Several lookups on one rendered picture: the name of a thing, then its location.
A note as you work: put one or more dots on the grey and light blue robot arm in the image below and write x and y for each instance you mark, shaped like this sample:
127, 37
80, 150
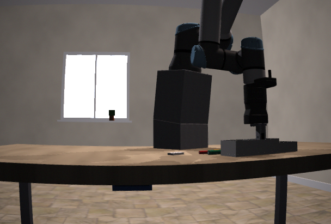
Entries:
211, 43

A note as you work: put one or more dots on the grey rack of three bins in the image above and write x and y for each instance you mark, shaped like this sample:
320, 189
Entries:
251, 147

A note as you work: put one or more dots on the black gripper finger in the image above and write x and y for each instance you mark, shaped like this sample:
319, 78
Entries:
263, 130
258, 130

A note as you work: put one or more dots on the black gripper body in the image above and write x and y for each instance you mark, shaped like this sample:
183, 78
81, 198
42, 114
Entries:
255, 97

